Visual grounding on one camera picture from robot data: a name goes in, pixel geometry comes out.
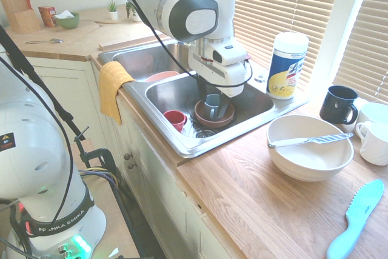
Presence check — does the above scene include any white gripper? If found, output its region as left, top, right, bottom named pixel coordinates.
left=188, top=53, right=246, bottom=119

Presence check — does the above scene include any stainless steel double sink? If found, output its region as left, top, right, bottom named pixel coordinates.
left=96, top=40, right=310, bottom=159

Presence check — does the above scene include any teal serrated knife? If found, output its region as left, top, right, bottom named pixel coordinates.
left=326, top=179, right=385, bottom=259

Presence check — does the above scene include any wooden knife block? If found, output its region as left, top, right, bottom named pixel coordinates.
left=0, top=0, right=41, bottom=35

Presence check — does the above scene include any grey mug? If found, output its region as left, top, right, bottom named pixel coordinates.
left=203, top=93, right=224, bottom=120

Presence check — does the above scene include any brown bowl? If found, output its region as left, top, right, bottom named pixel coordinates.
left=193, top=99, right=236, bottom=129

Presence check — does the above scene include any metal drain strainer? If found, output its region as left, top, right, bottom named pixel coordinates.
left=193, top=127, right=218, bottom=139

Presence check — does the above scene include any red cup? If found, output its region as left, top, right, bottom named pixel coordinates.
left=162, top=110, right=188, bottom=134

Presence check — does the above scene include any pink bowl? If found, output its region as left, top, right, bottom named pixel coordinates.
left=145, top=70, right=180, bottom=83

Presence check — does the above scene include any Lysol wipes canister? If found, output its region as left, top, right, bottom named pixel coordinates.
left=266, top=32, right=310, bottom=101

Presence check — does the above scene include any yellow dish cloth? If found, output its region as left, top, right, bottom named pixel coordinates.
left=98, top=61, right=136, bottom=126

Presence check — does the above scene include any white base cabinet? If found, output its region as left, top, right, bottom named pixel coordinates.
left=24, top=55, right=240, bottom=259

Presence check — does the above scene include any wooden strip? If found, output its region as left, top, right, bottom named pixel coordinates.
left=98, top=33, right=161, bottom=52

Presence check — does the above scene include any wide window blind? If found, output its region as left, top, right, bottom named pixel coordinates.
left=162, top=0, right=346, bottom=90

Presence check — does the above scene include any large white bowl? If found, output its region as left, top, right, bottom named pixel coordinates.
left=266, top=115, right=355, bottom=183

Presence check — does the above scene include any trailing plant white pot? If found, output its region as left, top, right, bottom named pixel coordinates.
left=125, top=1, right=143, bottom=22

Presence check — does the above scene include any black mug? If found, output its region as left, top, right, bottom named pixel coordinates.
left=319, top=85, right=360, bottom=125

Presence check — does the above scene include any small plant white pot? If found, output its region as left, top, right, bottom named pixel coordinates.
left=106, top=0, right=119, bottom=21

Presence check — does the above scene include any green bowl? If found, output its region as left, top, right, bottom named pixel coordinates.
left=55, top=12, right=81, bottom=30

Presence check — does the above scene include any white round cup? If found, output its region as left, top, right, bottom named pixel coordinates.
left=357, top=103, right=388, bottom=126

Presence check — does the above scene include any narrow window blind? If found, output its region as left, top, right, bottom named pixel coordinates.
left=332, top=0, right=388, bottom=105

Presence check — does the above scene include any metal spoon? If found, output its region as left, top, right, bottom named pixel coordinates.
left=25, top=38, right=64, bottom=45

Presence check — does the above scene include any orange box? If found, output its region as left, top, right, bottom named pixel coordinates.
left=38, top=6, right=57, bottom=28

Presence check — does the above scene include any black clamp stand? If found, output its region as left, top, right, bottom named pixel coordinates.
left=0, top=24, right=121, bottom=187

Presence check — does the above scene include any white handled knife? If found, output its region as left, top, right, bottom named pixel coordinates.
left=267, top=132, right=355, bottom=149

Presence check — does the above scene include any coloured wire bundle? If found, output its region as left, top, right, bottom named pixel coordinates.
left=78, top=166, right=122, bottom=195

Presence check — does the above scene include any white mug with handle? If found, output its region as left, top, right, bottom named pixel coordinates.
left=355, top=121, right=388, bottom=166

